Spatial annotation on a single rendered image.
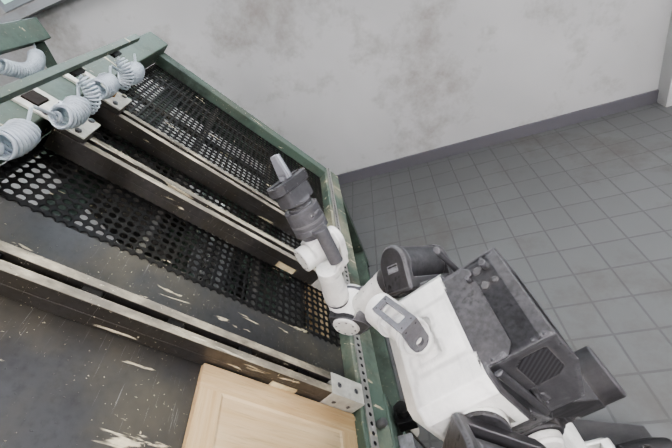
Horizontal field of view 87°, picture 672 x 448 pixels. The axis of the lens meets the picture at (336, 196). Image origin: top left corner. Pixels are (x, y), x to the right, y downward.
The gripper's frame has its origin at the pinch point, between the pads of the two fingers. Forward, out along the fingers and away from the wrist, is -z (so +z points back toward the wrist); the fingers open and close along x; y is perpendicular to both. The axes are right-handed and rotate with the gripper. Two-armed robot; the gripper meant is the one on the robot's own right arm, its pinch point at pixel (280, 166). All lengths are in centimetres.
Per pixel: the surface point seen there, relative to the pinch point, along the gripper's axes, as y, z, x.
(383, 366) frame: 50, 130, -48
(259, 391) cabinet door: 16, 47, 26
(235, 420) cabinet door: 14, 45, 35
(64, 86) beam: 63, -44, 5
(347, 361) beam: 18, 71, -4
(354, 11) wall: 83, -54, -228
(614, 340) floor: -47, 159, -106
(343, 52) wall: 105, -30, -226
